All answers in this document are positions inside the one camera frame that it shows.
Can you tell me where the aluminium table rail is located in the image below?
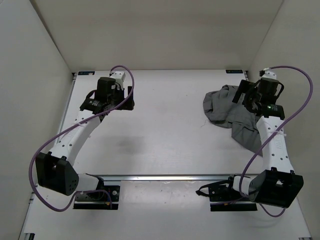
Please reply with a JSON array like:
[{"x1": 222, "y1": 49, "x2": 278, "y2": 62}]
[{"x1": 99, "y1": 174, "x2": 229, "y2": 182}]

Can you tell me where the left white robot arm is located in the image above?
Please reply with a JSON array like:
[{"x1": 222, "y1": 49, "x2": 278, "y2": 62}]
[{"x1": 35, "y1": 71, "x2": 134, "y2": 199}]

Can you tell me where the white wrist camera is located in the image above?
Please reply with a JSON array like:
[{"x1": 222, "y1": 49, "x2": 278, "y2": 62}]
[
  {"x1": 109, "y1": 70, "x2": 126, "y2": 84},
  {"x1": 259, "y1": 68, "x2": 277, "y2": 80}
]

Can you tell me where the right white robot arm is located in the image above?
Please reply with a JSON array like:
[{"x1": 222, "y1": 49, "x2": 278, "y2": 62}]
[{"x1": 224, "y1": 77, "x2": 304, "y2": 209}]

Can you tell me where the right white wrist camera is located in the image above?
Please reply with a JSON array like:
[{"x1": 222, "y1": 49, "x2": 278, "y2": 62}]
[{"x1": 259, "y1": 68, "x2": 277, "y2": 80}]

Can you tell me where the left blue label sticker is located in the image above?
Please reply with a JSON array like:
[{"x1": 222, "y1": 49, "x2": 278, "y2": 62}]
[{"x1": 77, "y1": 71, "x2": 95, "y2": 76}]

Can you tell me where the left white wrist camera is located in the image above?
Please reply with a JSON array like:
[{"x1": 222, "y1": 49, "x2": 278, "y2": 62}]
[{"x1": 109, "y1": 70, "x2": 126, "y2": 84}]

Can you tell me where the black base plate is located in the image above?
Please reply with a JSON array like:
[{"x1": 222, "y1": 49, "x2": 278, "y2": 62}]
[
  {"x1": 195, "y1": 179, "x2": 258, "y2": 213},
  {"x1": 73, "y1": 182, "x2": 121, "y2": 211}
]

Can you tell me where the blue label sticker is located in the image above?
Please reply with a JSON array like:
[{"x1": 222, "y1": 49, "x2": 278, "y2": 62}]
[
  {"x1": 77, "y1": 71, "x2": 95, "y2": 76},
  {"x1": 225, "y1": 69, "x2": 243, "y2": 74}
]

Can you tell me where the right blue label sticker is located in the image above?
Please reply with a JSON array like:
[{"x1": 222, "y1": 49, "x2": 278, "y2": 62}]
[{"x1": 225, "y1": 69, "x2": 243, "y2": 74}]

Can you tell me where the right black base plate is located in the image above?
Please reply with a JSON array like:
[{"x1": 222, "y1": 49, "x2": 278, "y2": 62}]
[{"x1": 195, "y1": 179, "x2": 258, "y2": 213}]

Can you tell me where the grey pleated skirt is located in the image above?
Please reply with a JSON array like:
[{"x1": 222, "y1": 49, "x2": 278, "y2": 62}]
[{"x1": 203, "y1": 85, "x2": 262, "y2": 153}]

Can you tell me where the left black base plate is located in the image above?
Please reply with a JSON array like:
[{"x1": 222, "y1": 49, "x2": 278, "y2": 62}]
[{"x1": 73, "y1": 182, "x2": 121, "y2": 211}]

